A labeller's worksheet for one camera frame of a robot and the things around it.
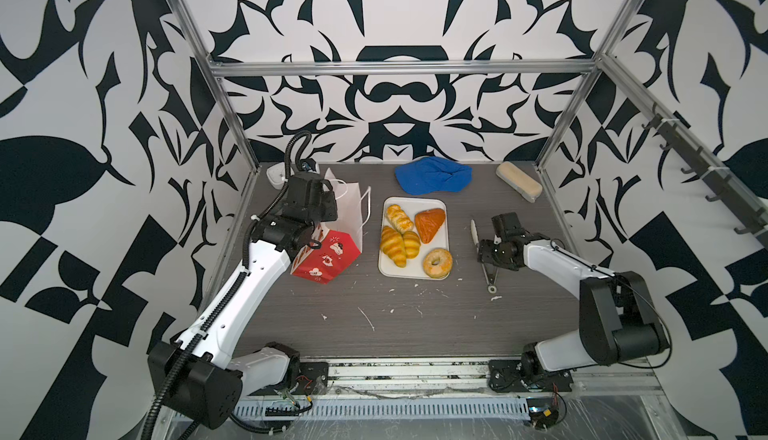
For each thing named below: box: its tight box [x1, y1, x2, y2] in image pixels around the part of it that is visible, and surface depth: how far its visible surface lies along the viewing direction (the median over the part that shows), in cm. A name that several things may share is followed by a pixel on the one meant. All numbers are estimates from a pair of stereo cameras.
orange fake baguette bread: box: [415, 208, 446, 244], surface depth 101 cm
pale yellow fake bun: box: [423, 248, 453, 279], surface depth 92 cm
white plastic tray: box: [378, 196, 450, 281], surface depth 100 cm
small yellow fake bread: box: [403, 230, 421, 259], surface depth 96 cm
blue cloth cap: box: [395, 156, 473, 195], surface depth 114 cm
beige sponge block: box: [496, 161, 543, 203], surface depth 114 cm
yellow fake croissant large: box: [380, 226, 407, 268], surface depth 93 cm
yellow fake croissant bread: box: [386, 204, 414, 234], surface depth 101 cm
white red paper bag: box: [290, 168, 362, 284], surface depth 80 cm
